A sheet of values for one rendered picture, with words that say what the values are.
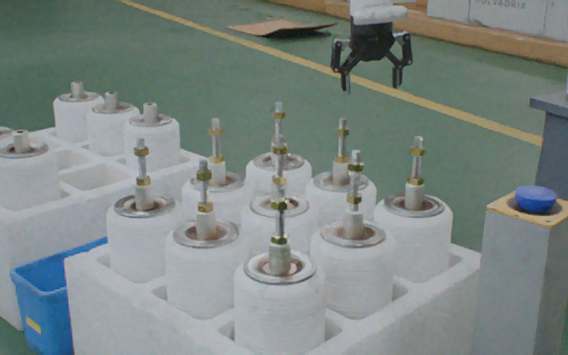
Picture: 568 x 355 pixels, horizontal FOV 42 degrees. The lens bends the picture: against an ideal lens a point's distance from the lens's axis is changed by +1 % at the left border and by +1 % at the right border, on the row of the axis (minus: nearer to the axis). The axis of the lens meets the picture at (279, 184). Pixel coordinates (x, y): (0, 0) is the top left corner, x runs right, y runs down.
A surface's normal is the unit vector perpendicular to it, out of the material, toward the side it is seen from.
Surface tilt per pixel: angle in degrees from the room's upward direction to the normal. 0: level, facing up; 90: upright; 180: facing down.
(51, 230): 90
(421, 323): 90
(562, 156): 90
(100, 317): 90
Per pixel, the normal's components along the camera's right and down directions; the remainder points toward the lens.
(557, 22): -0.88, 0.17
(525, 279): -0.70, 0.26
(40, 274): 0.69, 0.22
